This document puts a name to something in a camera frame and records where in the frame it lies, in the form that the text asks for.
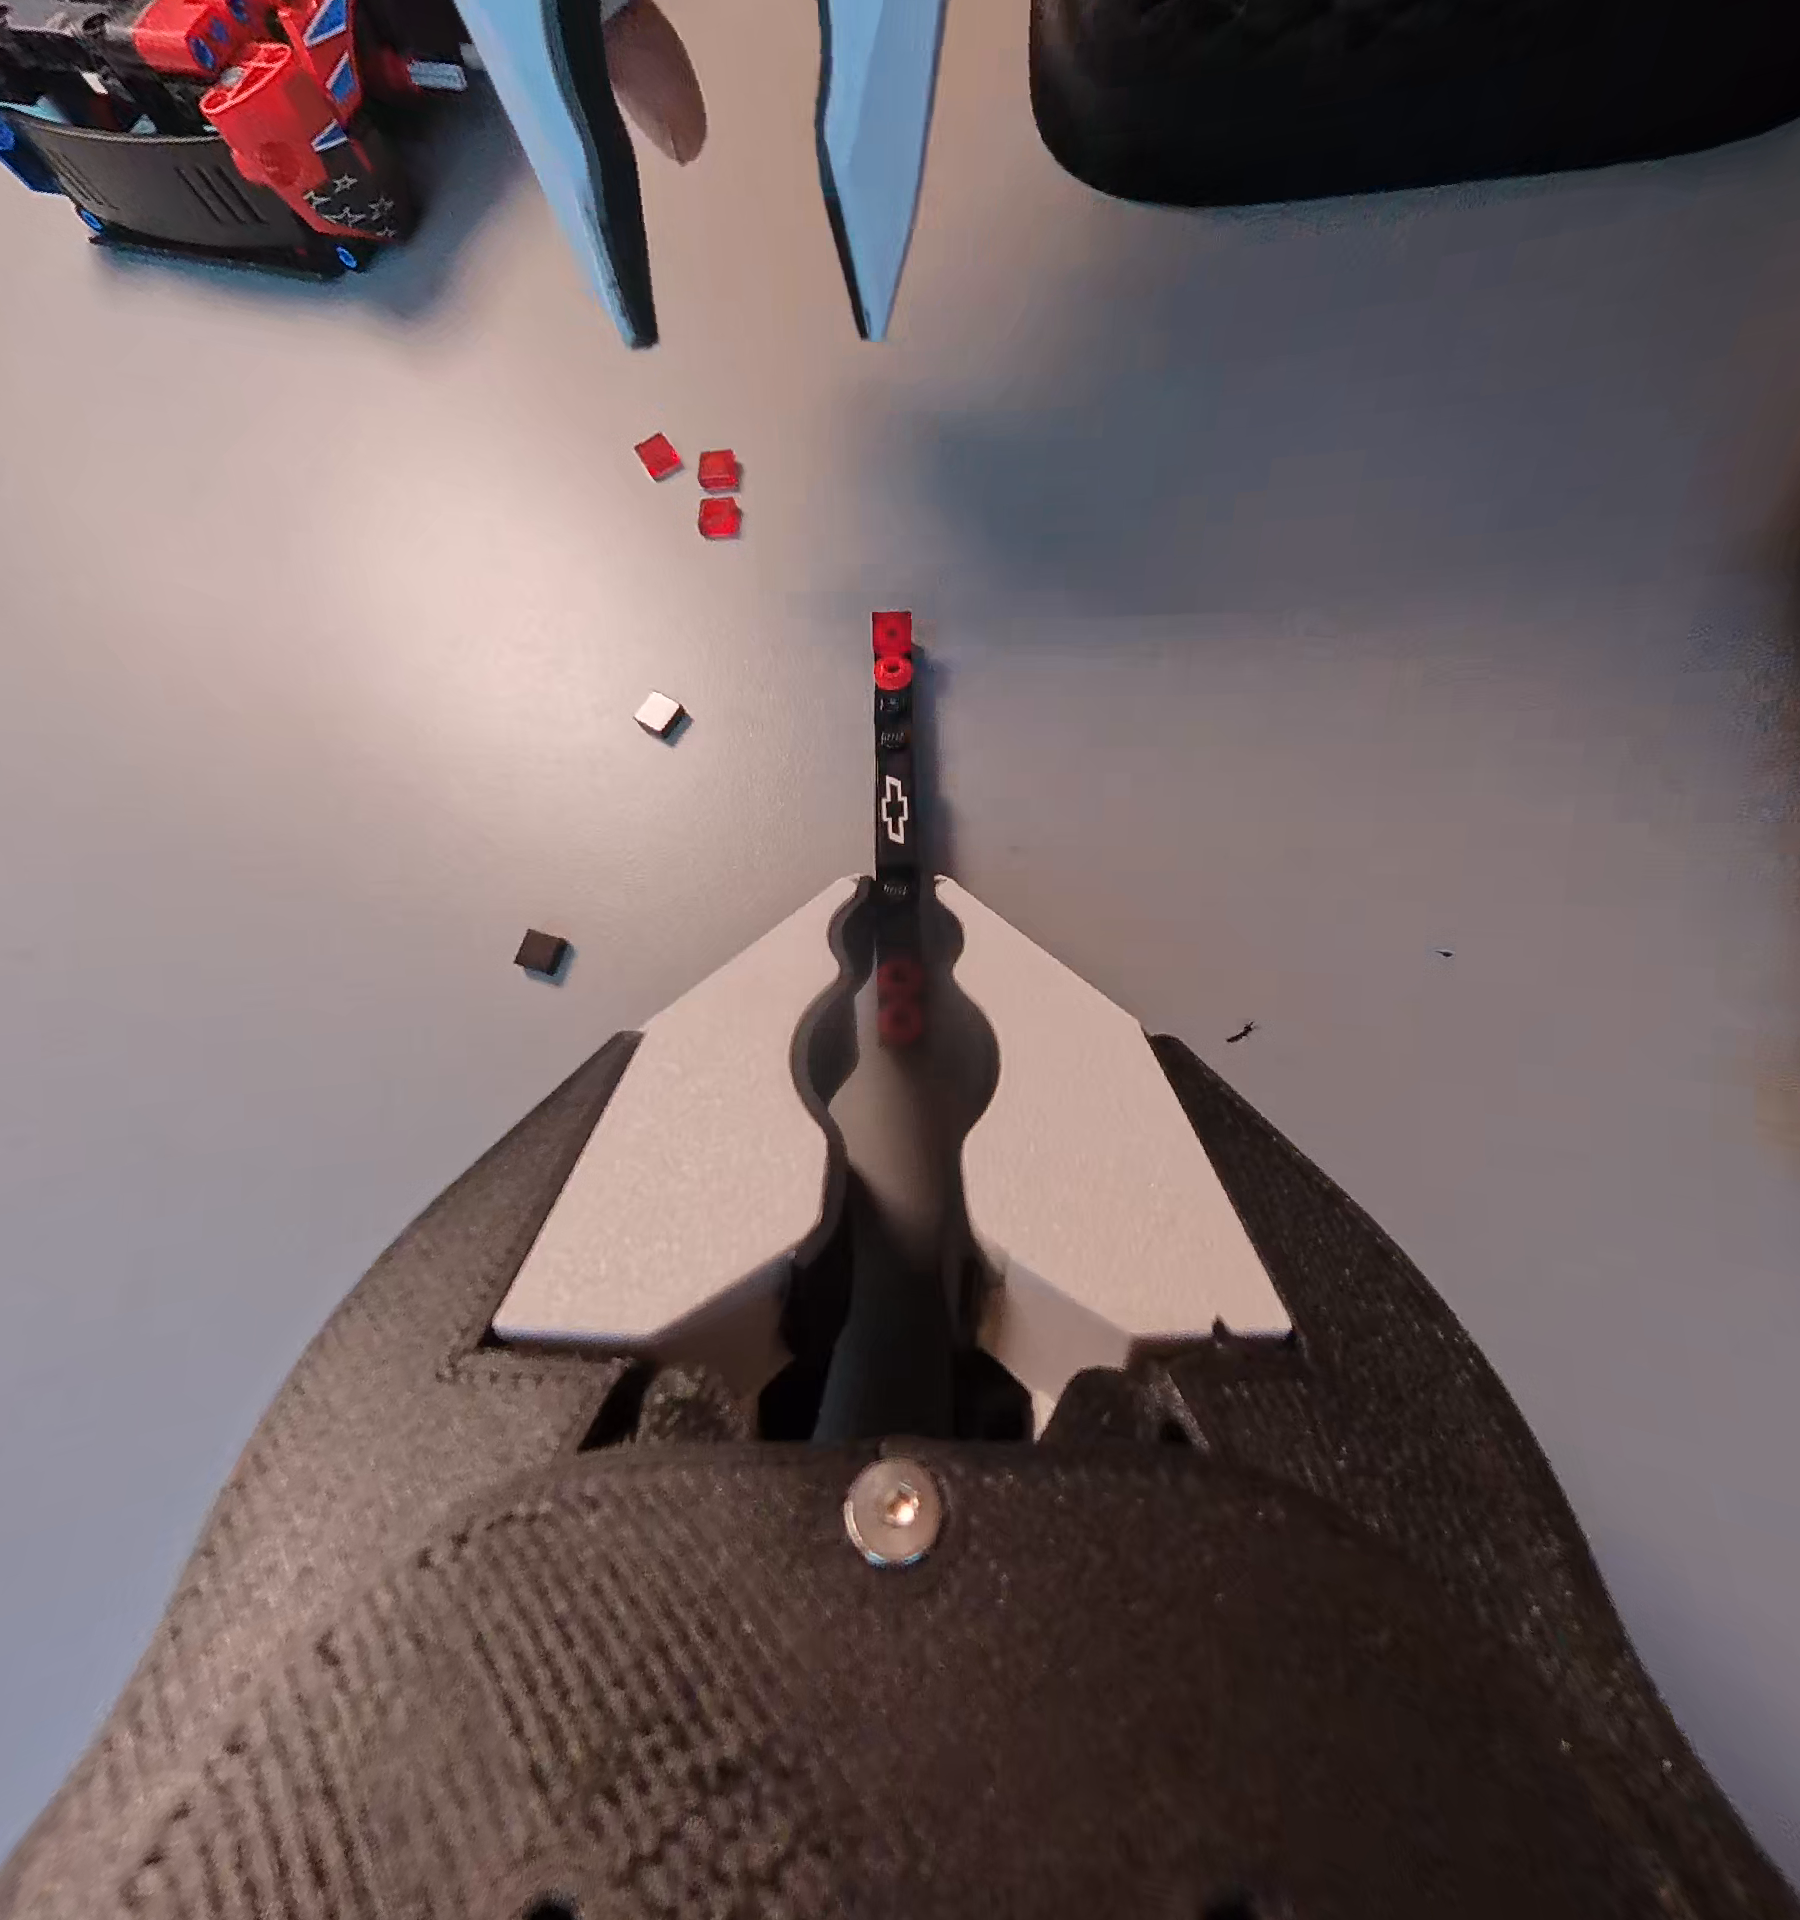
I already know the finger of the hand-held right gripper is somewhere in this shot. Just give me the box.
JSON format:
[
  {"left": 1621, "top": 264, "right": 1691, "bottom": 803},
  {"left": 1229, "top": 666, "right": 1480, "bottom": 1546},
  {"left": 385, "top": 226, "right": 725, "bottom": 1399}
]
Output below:
[
  {"left": 458, "top": 0, "right": 660, "bottom": 351},
  {"left": 814, "top": 0, "right": 951, "bottom": 345}
]

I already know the black lego plate white emblem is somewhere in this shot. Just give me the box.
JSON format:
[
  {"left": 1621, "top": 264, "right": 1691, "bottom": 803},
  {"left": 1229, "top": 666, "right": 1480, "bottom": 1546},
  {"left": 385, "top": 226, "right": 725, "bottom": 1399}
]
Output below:
[{"left": 867, "top": 607, "right": 931, "bottom": 1048}]

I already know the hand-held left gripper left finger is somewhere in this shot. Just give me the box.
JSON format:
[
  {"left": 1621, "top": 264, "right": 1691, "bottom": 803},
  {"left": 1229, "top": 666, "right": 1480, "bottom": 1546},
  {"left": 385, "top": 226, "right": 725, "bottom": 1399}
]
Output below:
[{"left": 492, "top": 877, "right": 865, "bottom": 1428}]

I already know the lego race car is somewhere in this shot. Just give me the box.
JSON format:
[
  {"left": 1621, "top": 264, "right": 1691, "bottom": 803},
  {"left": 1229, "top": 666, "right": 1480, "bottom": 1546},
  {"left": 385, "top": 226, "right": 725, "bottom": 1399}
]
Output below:
[{"left": 0, "top": 0, "right": 473, "bottom": 286}]

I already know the person's right hand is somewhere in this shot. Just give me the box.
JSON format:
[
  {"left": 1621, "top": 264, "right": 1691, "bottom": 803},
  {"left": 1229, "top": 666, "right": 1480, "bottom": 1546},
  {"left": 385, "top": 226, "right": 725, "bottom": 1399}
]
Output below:
[{"left": 604, "top": 0, "right": 710, "bottom": 165}]

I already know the black quilted wrist rest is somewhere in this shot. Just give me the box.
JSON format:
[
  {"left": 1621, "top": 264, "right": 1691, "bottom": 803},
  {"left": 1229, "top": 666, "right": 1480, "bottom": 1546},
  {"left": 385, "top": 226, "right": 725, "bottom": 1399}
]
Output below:
[{"left": 1027, "top": 0, "right": 1800, "bottom": 208}]

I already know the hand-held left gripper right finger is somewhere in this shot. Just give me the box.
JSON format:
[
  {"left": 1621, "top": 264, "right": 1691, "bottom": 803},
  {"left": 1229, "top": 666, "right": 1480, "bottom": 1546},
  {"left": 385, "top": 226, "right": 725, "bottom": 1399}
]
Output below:
[{"left": 915, "top": 877, "right": 1292, "bottom": 1428}]

